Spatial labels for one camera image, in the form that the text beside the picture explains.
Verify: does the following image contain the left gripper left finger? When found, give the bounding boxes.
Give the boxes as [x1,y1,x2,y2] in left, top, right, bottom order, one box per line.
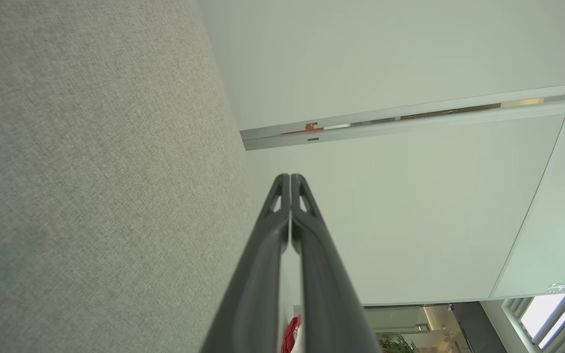
[199,173,292,353]

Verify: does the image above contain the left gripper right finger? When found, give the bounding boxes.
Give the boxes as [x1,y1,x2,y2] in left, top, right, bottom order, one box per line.
[290,173,382,353]

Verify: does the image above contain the red garment with white stripes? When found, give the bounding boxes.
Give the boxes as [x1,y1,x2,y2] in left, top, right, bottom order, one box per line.
[282,315,308,353]

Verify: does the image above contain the green potted plant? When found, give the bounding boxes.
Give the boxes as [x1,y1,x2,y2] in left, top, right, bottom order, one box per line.
[375,335,416,353]

